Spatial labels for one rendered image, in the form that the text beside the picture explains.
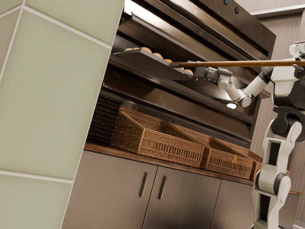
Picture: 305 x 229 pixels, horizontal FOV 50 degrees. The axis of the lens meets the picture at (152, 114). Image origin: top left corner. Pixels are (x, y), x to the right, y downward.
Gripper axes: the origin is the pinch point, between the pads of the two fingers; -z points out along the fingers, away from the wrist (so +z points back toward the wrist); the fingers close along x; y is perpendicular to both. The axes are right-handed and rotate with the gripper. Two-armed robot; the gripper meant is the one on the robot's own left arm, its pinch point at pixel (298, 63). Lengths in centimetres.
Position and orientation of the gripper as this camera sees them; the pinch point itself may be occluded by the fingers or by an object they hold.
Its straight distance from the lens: 168.0
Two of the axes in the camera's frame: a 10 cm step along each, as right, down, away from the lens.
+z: 7.4, 2.5, 6.3
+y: -6.3, -1.0, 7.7
